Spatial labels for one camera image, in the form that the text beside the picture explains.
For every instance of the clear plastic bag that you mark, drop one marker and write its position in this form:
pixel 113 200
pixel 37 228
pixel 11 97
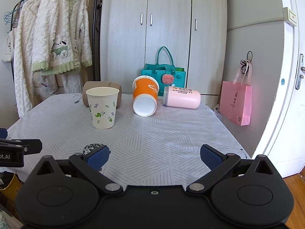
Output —
pixel 46 83

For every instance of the black metal stand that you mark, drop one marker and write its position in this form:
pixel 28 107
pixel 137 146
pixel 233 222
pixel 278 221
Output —
pixel 96 33

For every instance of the white door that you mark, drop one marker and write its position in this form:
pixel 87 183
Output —
pixel 286 100

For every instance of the brown paper cup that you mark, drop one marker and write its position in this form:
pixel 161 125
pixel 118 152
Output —
pixel 97 84

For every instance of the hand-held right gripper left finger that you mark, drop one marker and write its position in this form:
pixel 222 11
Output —
pixel 97 159

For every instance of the patterned white tablecloth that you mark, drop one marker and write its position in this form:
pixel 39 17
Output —
pixel 147 136

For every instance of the pink tumbler cup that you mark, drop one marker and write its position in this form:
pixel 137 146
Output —
pixel 183 97

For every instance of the white floral paper cup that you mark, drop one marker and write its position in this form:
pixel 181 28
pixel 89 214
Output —
pixel 102 109

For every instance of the orange paper cup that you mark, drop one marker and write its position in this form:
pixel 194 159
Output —
pixel 145 88

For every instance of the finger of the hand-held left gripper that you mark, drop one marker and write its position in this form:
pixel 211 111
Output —
pixel 31 146
pixel 2 132

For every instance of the teal felt tote bag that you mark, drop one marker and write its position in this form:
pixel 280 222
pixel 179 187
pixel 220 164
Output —
pixel 152 71

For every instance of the yellow boot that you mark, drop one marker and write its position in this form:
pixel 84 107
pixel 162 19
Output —
pixel 9 183

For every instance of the pink paper bag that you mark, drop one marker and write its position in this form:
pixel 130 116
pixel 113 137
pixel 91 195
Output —
pixel 234 102

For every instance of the green-trimmed fluffy jacket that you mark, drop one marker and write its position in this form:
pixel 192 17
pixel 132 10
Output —
pixel 59 26

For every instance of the grey wooden wardrobe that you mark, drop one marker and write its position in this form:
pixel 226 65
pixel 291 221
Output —
pixel 166 35

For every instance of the blue round sticker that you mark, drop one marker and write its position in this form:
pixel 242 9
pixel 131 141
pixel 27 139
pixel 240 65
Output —
pixel 282 81

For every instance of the white fluffy robe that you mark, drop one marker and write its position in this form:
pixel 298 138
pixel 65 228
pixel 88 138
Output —
pixel 22 59

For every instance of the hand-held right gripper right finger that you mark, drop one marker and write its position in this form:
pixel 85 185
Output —
pixel 211 158

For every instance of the beige wall box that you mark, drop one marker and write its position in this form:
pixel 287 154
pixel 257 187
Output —
pixel 290 16

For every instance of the white canvas tote bag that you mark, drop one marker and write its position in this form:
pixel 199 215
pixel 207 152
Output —
pixel 8 47

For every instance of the pink watermelon charm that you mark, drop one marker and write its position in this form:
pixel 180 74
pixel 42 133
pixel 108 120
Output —
pixel 168 79

